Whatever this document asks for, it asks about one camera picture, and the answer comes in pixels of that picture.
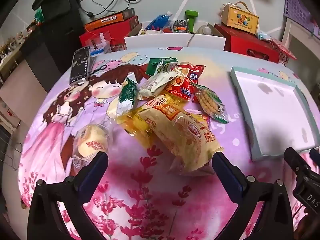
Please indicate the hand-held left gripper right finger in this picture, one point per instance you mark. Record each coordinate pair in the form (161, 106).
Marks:
(228, 177)

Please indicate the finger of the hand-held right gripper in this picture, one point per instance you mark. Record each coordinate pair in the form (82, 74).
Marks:
(296, 163)
(314, 153)

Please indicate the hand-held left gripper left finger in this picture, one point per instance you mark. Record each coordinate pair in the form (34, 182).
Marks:
(93, 172)

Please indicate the round bread clear packet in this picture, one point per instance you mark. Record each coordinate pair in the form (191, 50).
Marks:
(87, 140)

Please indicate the large yellow bread packet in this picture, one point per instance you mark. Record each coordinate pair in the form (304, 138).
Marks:
(185, 140)

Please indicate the white tray with teal rim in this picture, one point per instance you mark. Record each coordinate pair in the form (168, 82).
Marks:
(275, 110)

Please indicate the yellow clear snack packet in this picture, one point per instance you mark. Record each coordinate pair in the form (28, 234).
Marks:
(135, 127)

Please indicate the biscuit packet with green edges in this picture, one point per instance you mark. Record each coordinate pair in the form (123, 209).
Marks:
(208, 101)

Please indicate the green white snack packet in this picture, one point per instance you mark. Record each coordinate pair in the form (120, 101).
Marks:
(127, 92)

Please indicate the red snack packet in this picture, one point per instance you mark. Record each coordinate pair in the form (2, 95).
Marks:
(185, 82)

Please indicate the green carton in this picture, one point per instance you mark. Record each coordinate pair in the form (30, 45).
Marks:
(156, 65)

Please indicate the printed cartoon blanket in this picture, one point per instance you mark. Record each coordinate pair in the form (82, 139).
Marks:
(160, 205)

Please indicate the black scissors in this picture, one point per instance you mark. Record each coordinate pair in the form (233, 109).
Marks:
(100, 68)

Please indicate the black sparkly phone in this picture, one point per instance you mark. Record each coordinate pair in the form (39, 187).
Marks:
(79, 66)

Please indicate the blue white tissue pack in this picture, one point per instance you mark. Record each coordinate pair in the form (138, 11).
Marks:
(97, 52)

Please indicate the white shelf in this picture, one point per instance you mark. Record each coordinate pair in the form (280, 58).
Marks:
(287, 32)

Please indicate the light blue packet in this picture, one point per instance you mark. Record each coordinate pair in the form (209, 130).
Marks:
(263, 35)

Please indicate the clear plastic box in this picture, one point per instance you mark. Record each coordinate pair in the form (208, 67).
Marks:
(97, 42)

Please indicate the red gift box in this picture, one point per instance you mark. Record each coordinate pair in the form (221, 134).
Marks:
(240, 42)

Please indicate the red flat box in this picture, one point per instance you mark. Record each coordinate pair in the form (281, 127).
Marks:
(112, 33)

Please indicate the white cardboard box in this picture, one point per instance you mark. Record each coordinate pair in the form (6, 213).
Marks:
(155, 42)

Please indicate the black furniture unit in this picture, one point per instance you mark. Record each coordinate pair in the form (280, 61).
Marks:
(62, 30)

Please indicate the clear round container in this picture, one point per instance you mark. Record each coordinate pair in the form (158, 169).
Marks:
(205, 30)

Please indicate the purple plastic basket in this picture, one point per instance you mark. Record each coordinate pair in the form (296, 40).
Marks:
(297, 5)

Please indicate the small white printed box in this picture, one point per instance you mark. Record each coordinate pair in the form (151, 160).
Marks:
(148, 32)

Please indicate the yellow carry box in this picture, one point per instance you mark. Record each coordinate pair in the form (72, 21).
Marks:
(240, 20)

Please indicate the orange black box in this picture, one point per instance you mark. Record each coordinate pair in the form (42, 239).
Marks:
(110, 20)

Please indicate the colourful toy car pack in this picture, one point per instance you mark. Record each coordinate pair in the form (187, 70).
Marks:
(180, 27)

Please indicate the green dumbbell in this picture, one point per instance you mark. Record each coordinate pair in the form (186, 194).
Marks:
(191, 20)

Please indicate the blue plastic bag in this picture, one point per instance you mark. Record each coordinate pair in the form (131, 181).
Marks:
(157, 21)

